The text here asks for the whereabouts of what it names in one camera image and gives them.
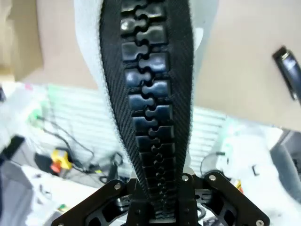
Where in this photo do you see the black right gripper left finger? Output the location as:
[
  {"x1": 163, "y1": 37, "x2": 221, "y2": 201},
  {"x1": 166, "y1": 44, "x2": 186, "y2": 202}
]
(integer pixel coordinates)
[{"x1": 51, "y1": 178, "x2": 155, "y2": 226}]

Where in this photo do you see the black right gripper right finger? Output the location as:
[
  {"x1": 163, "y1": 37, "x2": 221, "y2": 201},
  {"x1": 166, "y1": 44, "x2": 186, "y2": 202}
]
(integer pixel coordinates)
[{"x1": 175, "y1": 173, "x2": 270, "y2": 226}]

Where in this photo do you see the grey pouch with black zipper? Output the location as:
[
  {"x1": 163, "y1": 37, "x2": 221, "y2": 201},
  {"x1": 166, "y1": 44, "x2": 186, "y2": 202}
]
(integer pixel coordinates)
[{"x1": 73, "y1": 0, "x2": 214, "y2": 219}]

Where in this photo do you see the open cardboard box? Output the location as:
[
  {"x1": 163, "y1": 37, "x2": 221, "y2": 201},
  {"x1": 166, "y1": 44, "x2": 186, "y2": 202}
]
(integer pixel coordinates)
[{"x1": 0, "y1": 0, "x2": 44, "y2": 82}]

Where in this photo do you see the yellow emergency stop button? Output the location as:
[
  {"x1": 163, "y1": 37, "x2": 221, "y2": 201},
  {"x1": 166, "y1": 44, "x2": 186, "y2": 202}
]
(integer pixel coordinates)
[{"x1": 50, "y1": 147, "x2": 72, "y2": 176}]

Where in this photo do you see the grey housing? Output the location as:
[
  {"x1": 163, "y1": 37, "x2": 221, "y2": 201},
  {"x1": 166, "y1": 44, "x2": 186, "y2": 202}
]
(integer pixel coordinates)
[{"x1": 269, "y1": 130, "x2": 301, "y2": 201}]

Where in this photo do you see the white ribbed panel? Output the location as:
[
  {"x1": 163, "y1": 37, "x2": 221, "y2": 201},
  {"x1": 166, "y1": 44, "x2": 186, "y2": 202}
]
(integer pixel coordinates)
[{"x1": 46, "y1": 83, "x2": 226, "y2": 165}]

